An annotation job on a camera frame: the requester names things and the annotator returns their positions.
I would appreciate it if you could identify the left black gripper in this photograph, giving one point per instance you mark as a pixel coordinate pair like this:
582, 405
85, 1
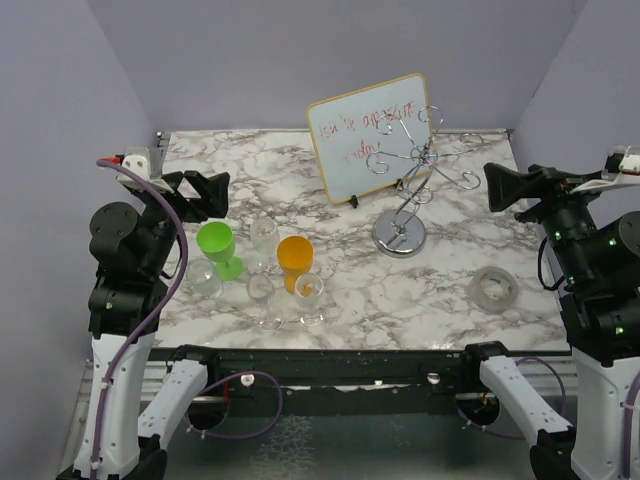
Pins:
213, 190

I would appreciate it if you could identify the green plastic wine glass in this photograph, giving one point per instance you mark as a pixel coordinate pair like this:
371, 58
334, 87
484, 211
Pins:
216, 241

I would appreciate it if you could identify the small whiteboard yellow frame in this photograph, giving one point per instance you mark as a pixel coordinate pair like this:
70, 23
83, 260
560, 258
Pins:
367, 139

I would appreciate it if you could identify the clear wine glass back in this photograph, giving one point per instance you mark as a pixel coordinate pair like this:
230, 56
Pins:
265, 239

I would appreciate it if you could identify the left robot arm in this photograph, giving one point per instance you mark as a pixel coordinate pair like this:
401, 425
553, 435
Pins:
123, 439

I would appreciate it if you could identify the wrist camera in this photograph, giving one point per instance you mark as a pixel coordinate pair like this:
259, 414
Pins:
622, 160
146, 162

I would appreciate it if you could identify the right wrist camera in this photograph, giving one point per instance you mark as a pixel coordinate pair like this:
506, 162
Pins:
622, 160

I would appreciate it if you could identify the orange plastic wine glass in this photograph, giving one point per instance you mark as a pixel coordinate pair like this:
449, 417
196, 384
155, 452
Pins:
295, 256

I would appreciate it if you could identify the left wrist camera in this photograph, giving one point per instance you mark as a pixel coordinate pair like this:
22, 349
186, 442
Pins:
146, 162

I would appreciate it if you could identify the black front mounting rail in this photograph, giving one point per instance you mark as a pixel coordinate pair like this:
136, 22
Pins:
339, 382

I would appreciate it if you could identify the chrome wine glass rack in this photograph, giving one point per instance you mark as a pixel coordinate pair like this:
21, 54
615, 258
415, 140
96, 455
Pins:
400, 233

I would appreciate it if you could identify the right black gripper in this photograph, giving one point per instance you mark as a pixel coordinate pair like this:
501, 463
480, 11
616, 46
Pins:
505, 185

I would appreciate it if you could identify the clear wine glass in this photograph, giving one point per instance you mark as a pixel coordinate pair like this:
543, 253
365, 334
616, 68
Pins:
308, 292
261, 290
202, 276
265, 239

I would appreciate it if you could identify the clear tape roll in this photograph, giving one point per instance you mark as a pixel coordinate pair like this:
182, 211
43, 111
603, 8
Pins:
493, 289

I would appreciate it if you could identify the clear wine glass front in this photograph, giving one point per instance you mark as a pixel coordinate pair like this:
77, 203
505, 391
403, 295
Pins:
261, 290

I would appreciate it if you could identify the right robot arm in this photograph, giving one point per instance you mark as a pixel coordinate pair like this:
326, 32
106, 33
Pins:
600, 313

